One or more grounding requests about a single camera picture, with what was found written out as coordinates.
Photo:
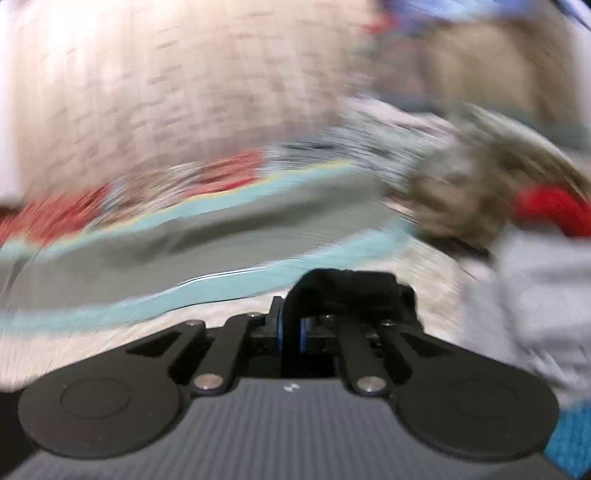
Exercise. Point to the black pants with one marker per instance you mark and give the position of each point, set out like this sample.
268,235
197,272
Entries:
351,288

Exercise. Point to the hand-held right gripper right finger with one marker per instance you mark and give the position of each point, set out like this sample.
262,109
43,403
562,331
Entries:
305,334

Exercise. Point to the olive brown cloth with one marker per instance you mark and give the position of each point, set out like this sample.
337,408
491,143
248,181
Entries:
461,207

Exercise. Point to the plain red cloth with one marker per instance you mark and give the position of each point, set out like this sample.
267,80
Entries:
551,207

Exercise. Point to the tan cloth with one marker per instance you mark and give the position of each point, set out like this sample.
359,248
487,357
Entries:
485,64

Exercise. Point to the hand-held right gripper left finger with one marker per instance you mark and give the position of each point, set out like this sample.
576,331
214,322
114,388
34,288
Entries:
277,332

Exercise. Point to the light grey cloth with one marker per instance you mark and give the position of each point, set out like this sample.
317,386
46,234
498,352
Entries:
531,300

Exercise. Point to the printed patchwork blanket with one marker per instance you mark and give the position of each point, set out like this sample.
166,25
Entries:
231,221

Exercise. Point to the grey speckled cloth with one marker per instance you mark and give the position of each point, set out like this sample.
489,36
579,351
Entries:
364,134

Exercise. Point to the red patterned cloth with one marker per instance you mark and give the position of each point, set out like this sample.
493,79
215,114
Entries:
51,217

